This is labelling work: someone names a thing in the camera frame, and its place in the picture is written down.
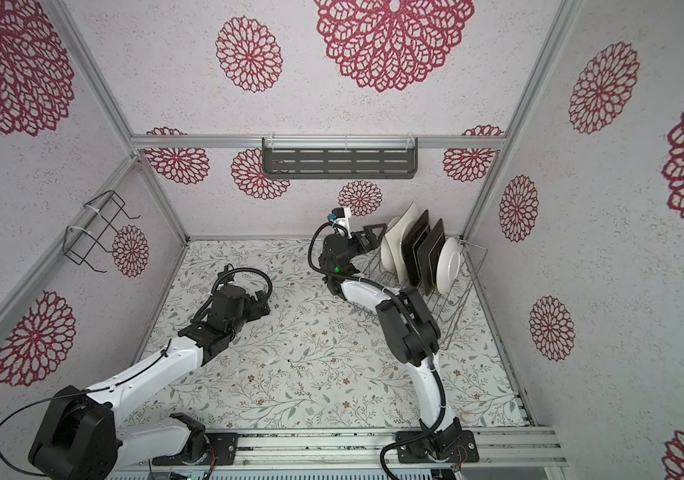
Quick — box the white square plate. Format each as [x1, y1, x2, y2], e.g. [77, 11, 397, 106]
[385, 202, 420, 284]

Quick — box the large black square plate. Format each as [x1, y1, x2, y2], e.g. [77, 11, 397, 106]
[401, 210, 431, 287]

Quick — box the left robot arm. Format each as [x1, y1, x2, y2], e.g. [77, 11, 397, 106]
[28, 283, 273, 479]

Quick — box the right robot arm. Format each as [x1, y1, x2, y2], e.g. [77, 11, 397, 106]
[307, 221, 463, 461]

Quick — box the black plate with gold rim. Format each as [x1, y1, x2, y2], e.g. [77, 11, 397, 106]
[417, 219, 445, 295]

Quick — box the white round plate front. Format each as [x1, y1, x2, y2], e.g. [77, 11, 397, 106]
[435, 237, 462, 295]

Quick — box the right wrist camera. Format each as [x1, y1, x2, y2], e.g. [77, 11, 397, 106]
[328, 207, 353, 238]

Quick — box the wire dish rack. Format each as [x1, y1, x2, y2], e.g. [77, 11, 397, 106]
[343, 233, 490, 352]

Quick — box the grey wall shelf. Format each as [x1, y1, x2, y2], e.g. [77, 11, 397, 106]
[261, 137, 419, 180]

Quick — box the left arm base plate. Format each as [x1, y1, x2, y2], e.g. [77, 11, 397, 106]
[151, 433, 239, 467]

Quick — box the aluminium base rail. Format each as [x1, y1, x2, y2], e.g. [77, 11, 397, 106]
[64, 425, 569, 472]

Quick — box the black wire wall basket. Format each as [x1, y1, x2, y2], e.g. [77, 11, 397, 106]
[61, 189, 140, 274]

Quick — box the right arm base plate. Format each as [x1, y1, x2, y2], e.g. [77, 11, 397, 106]
[395, 430, 480, 464]

